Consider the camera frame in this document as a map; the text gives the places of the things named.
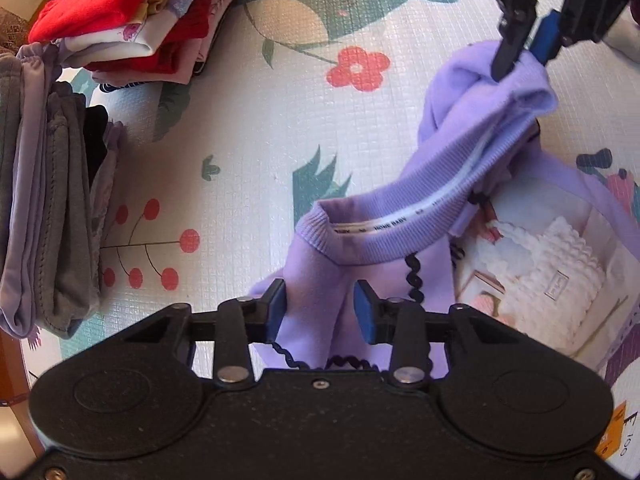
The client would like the purple sweatshirt with black trim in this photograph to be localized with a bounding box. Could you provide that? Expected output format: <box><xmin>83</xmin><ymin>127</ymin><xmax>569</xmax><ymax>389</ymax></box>
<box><xmin>256</xmin><ymin>41</ymin><xmax>639</xmax><ymax>370</ymax></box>

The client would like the grey folded clothes stack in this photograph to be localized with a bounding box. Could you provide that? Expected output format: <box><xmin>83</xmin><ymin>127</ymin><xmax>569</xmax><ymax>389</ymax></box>
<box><xmin>1</xmin><ymin>44</ymin><xmax>126</xmax><ymax>339</ymax></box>

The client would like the red colourful folded clothes stack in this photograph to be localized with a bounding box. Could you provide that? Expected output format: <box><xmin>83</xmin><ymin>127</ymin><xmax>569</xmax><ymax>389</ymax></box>
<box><xmin>28</xmin><ymin>0</ymin><xmax>232</xmax><ymax>88</ymax></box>

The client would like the cartoon patterned play mat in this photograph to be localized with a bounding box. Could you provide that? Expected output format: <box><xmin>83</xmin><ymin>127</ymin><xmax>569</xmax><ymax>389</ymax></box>
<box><xmin>29</xmin><ymin>0</ymin><xmax>639</xmax><ymax>479</ymax></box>

